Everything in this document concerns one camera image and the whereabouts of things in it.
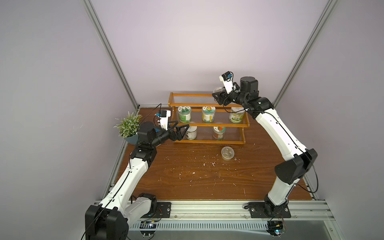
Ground sunflower label seed jar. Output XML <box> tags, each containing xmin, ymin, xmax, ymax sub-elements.
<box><xmin>202</xmin><ymin>106</ymin><xmax>216</xmax><ymax>123</ymax></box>

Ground right corner aluminium profile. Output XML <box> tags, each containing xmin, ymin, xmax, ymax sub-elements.
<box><xmin>273</xmin><ymin>0</ymin><xmax>339</xmax><ymax>107</ymax></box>

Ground teal plant pot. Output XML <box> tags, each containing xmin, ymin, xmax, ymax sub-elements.
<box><xmin>124</xmin><ymin>134</ymin><xmax>139</xmax><ymax>146</ymax></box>

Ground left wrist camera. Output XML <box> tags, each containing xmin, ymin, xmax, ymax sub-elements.
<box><xmin>156</xmin><ymin>110</ymin><xmax>171</xmax><ymax>131</ymax></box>

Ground white lid green label jar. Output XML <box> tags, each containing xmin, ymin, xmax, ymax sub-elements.
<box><xmin>229</xmin><ymin>107</ymin><xmax>245</xmax><ymax>124</ymax></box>

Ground left controller board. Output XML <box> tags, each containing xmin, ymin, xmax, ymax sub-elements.
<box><xmin>139</xmin><ymin>221</ymin><xmax>158</xmax><ymax>240</ymax></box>

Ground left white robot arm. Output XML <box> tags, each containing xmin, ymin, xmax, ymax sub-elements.
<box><xmin>81</xmin><ymin>121</ymin><xmax>189</xmax><ymax>240</ymax></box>

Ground artificial green plant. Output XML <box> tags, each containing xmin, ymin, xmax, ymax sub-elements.
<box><xmin>114</xmin><ymin>111</ymin><xmax>142</xmax><ymax>138</ymax></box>

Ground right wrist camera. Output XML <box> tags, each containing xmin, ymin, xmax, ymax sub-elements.
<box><xmin>219</xmin><ymin>71</ymin><xmax>234</xmax><ymax>94</ymax></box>

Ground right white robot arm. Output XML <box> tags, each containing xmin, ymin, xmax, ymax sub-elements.
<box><xmin>212</xmin><ymin>72</ymin><xmax>318</xmax><ymax>215</ymax></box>

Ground controller board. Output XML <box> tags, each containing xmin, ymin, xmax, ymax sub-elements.
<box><xmin>139</xmin><ymin>221</ymin><xmax>158</xmax><ymax>240</ymax></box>
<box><xmin>267</xmin><ymin>221</ymin><xmax>286</xmax><ymax>237</ymax></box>

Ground tomato label seed jar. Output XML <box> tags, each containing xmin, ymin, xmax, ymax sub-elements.
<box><xmin>213</xmin><ymin>126</ymin><xmax>226</xmax><ymax>141</ymax></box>

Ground mimosa leaf label seed jar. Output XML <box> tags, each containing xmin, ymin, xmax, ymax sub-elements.
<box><xmin>178</xmin><ymin>106</ymin><xmax>192</xmax><ymax>123</ymax></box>

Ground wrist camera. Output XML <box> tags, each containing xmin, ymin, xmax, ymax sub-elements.
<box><xmin>156</xmin><ymin>110</ymin><xmax>171</xmax><ymax>131</ymax></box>
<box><xmin>219</xmin><ymin>71</ymin><xmax>234</xmax><ymax>94</ymax></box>

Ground wooden three-tier shelf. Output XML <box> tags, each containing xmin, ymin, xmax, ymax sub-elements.
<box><xmin>169</xmin><ymin>93</ymin><xmax>250</xmax><ymax>145</ymax></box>

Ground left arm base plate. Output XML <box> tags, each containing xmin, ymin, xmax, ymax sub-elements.
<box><xmin>142</xmin><ymin>202</ymin><xmax>172</xmax><ymax>219</ymax></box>

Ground small clear tub red contents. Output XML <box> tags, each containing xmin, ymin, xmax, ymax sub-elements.
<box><xmin>213</xmin><ymin>87</ymin><xmax>226</xmax><ymax>93</ymax></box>

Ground white lid jar bottom shelf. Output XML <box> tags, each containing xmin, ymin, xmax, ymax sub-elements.
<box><xmin>186</xmin><ymin>126</ymin><xmax>198</xmax><ymax>140</ymax></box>

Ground left corner aluminium profile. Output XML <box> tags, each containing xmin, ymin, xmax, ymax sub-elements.
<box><xmin>82</xmin><ymin>0</ymin><xmax>140</xmax><ymax>110</ymax></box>

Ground small clear tub brown contents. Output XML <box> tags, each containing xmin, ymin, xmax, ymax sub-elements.
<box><xmin>221</xmin><ymin>146</ymin><xmax>235</xmax><ymax>161</ymax></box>

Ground right controller board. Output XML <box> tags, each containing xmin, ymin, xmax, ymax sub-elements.
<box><xmin>267</xmin><ymin>221</ymin><xmax>286</xmax><ymax>237</ymax></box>

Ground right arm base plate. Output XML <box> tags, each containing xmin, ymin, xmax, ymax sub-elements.
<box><xmin>243</xmin><ymin>202</ymin><xmax>292</xmax><ymax>219</ymax></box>

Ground corner aluminium profile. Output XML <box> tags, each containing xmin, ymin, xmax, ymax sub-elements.
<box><xmin>273</xmin><ymin>0</ymin><xmax>339</xmax><ymax>107</ymax></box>
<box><xmin>82</xmin><ymin>0</ymin><xmax>140</xmax><ymax>110</ymax></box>

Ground aluminium front rail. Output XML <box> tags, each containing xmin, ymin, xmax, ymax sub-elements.
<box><xmin>130</xmin><ymin>201</ymin><xmax>337</xmax><ymax>234</ymax></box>

